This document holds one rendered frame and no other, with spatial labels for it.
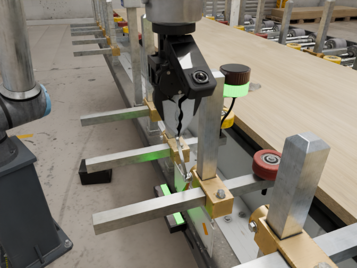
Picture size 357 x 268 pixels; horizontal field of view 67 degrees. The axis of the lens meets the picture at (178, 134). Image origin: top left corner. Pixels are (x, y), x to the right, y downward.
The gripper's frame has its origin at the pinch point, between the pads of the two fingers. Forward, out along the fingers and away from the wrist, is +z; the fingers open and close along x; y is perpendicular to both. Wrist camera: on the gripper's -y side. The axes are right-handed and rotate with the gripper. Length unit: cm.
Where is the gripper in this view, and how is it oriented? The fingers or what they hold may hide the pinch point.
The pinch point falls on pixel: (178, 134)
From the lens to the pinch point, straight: 52.7
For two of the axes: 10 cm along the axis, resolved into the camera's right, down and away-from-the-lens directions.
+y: -3.4, -4.9, 8.0
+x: -9.4, 1.8, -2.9
